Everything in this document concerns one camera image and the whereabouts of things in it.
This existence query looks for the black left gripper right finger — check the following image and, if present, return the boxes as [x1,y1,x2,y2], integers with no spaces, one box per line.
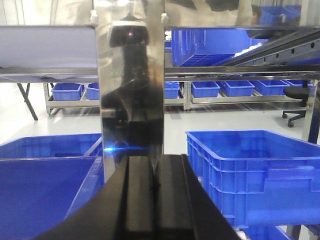
[155,155,239,240]

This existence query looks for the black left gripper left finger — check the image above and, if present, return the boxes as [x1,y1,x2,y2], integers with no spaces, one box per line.
[36,156,154,240]

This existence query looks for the blue bin upper shelf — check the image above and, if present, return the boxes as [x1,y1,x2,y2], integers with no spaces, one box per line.
[171,28,267,67]

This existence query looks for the blue plastic bin right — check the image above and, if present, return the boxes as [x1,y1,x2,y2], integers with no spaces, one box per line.
[186,129,320,229]

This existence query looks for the blue plastic bin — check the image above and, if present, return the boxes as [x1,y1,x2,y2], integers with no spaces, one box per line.
[0,133,104,240]
[186,129,320,229]

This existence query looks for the blue plastic bin left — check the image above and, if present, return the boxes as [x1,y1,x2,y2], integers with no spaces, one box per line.
[0,133,104,240]

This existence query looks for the small blue background bin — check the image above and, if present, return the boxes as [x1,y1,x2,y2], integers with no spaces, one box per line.
[51,83,84,101]
[251,80,290,96]
[191,81,220,98]
[86,82,100,100]
[221,80,255,97]

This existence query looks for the background metal bin rack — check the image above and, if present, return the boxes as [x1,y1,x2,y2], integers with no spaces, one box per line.
[43,82,300,115]

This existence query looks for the black office chair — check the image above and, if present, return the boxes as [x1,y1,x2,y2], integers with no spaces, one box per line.
[282,80,313,128]

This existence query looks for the person in white coat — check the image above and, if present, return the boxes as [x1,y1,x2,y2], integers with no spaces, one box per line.
[0,0,253,28]

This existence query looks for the shiny metal shelf post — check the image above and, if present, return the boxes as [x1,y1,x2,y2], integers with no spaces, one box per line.
[92,0,169,180]

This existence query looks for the metal shelf rack frame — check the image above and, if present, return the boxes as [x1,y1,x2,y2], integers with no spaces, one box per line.
[0,23,320,145]

